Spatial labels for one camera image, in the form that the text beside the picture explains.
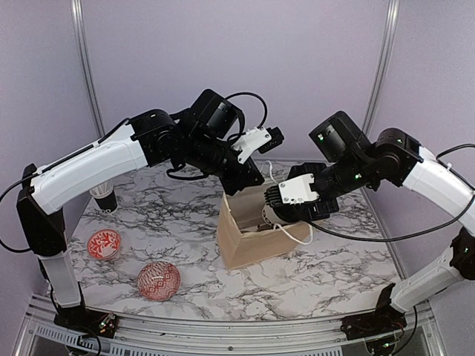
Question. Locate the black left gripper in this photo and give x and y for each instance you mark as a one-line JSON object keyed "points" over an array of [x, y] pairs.
{"points": [[250, 174]]}

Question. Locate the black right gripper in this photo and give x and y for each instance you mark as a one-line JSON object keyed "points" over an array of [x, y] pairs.
{"points": [[318, 212]]}

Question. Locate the brown paper bag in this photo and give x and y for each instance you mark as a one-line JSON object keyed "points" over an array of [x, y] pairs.
{"points": [[245, 239]]}

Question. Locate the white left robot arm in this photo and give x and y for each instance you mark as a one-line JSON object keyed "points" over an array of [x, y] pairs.
{"points": [[142, 141]]}

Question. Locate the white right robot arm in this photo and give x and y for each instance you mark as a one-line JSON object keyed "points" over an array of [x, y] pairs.
{"points": [[400, 159]]}

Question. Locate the black cup with straws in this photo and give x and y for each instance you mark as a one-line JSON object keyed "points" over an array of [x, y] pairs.
{"points": [[105, 197]]}

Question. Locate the red floral pattern bowl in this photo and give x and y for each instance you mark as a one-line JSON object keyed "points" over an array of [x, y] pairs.
{"points": [[104, 244]]}

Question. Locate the red geometric pattern bowl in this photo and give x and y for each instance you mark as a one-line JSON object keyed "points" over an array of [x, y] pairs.
{"points": [[159, 281]]}

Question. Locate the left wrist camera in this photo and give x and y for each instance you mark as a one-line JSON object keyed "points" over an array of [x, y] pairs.
{"points": [[257, 139]]}

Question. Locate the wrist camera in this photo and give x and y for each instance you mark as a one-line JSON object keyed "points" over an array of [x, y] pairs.
{"points": [[257, 139], [297, 190]]}

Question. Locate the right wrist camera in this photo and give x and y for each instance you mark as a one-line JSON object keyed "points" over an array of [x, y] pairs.
{"points": [[297, 190]]}

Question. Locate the right aluminium frame post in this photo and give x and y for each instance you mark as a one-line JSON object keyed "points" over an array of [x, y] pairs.
{"points": [[387, 43]]}

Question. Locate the aluminium frame post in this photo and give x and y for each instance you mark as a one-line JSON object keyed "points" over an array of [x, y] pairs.
{"points": [[387, 43], [85, 65]]}

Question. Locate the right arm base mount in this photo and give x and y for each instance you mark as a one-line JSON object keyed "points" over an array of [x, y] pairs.
{"points": [[372, 324]]}

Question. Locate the left aluminium frame post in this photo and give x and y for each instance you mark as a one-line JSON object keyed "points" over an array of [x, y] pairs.
{"points": [[85, 65]]}

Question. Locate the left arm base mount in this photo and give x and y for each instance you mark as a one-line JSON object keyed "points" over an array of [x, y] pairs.
{"points": [[81, 319]]}

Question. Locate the front aluminium rail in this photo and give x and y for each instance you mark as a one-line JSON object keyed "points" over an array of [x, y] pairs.
{"points": [[140, 335]]}

